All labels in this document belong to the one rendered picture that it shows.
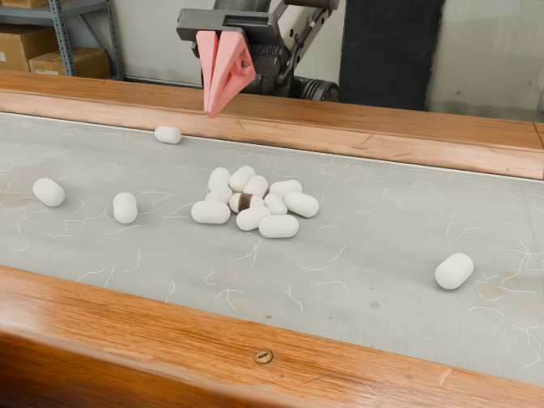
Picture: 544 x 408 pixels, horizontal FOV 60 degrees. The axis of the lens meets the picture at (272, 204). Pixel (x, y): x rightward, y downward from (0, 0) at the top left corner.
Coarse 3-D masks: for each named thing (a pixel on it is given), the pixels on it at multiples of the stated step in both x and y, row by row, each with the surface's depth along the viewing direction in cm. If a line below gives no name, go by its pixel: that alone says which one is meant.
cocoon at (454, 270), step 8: (456, 256) 36; (464, 256) 36; (440, 264) 36; (448, 264) 36; (456, 264) 36; (464, 264) 36; (472, 264) 36; (440, 272) 35; (448, 272) 35; (456, 272) 35; (464, 272) 35; (440, 280) 35; (448, 280) 35; (456, 280) 35; (464, 280) 36; (448, 288) 36
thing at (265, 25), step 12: (216, 0) 49; (228, 0) 48; (240, 0) 48; (252, 0) 48; (264, 0) 49; (180, 12) 48; (204, 12) 47; (216, 12) 47; (228, 12) 47; (240, 12) 46; (252, 12) 46; (264, 12) 46; (228, 24) 47; (240, 24) 47; (252, 24) 46; (264, 24) 46; (276, 24) 46; (252, 36) 49; (264, 36) 48; (276, 36) 48; (192, 48) 52
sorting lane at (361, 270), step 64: (0, 128) 63; (64, 128) 63; (0, 192) 49; (64, 192) 49; (128, 192) 49; (192, 192) 49; (320, 192) 49; (384, 192) 49; (448, 192) 49; (512, 192) 49; (0, 256) 40; (64, 256) 40; (128, 256) 40; (192, 256) 40; (256, 256) 40; (320, 256) 40; (384, 256) 40; (448, 256) 40; (512, 256) 40; (256, 320) 33; (320, 320) 33; (384, 320) 33; (448, 320) 33; (512, 320) 33
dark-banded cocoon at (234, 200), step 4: (232, 196) 45; (236, 196) 44; (256, 196) 44; (232, 200) 44; (236, 200) 44; (252, 200) 44; (256, 200) 44; (260, 200) 44; (232, 204) 44; (236, 204) 44; (252, 204) 44; (256, 204) 44; (260, 204) 44; (264, 204) 44; (232, 208) 44; (236, 208) 44; (236, 212) 45
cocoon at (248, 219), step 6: (246, 210) 42; (252, 210) 42; (258, 210) 42; (264, 210) 42; (240, 216) 42; (246, 216) 42; (252, 216) 42; (258, 216) 42; (264, 216) 42; (240, 222) 42; (246, 222) 42; (252, 222) 42; (258, 222) 42; (246, 228) 42; (252, 228) 42
